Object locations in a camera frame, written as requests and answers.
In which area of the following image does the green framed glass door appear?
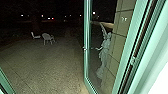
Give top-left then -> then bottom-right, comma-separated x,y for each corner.
0,0 -> 168,94

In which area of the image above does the silver door handle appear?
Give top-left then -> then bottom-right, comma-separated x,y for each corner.
82,46 -> 94,52

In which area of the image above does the white plastic patio chair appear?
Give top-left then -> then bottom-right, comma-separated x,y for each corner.
30,31 -> 41,40
41,32 -> 57,46

